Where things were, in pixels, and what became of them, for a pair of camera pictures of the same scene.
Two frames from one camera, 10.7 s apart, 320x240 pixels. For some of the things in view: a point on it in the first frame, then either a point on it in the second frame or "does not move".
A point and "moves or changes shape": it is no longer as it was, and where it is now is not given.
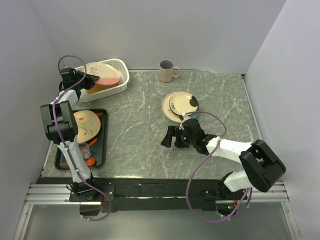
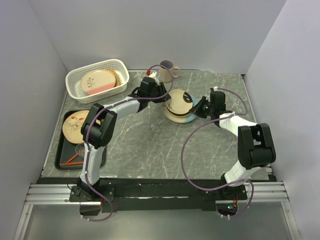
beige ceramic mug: (167, 71) does not move
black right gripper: (174, 131) → (197, 110)
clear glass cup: (84, 148) does not move
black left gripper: (91, 80) → (161, 87)
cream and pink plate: (107, 74) moves or changes shape
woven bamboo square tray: (98, 87) → (117, 80)
